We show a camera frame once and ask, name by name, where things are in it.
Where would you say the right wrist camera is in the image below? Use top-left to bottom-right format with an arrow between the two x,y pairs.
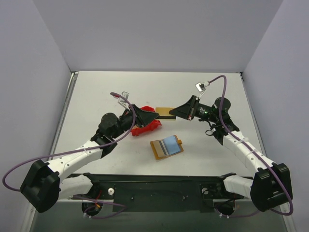
195,81 -> 210,99

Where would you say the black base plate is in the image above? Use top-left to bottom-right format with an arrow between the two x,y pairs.
82,173 -> 243,214

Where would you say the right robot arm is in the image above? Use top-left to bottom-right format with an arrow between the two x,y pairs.
169,96 -> 293,212

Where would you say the orange credit card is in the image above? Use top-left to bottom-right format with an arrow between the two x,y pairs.
155,107 -> 176,121
153,140 -> 168,158

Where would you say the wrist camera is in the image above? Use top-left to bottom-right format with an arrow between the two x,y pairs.
195,81 -> 210,99
118,91 -> 129,109

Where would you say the red plastic bin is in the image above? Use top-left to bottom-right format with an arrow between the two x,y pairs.
131,106 -> 162,136

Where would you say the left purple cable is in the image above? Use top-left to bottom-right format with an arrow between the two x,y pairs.
2,91 -> 140,219

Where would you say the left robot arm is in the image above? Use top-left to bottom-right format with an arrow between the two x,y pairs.
20,104 -> 159,213

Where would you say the aluminium frame rail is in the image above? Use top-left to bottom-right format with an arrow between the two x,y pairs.
19,71 -> 78,232

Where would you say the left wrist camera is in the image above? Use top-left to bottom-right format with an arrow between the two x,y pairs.
118,91 -> 129,109

